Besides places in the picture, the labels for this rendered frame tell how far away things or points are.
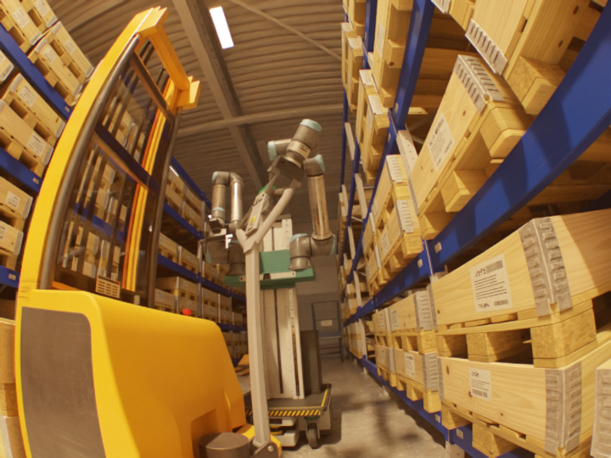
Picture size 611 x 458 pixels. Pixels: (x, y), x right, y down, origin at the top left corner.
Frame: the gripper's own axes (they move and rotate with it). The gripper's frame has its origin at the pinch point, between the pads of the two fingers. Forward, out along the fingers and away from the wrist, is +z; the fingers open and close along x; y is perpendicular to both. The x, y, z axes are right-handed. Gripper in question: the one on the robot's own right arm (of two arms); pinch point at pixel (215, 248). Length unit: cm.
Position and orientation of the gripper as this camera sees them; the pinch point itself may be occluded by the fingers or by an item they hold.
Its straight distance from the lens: 163.8
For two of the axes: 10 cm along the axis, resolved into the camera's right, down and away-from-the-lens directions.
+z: 1.9, 6.9, -7.0
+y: 0.4, 7.1, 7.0
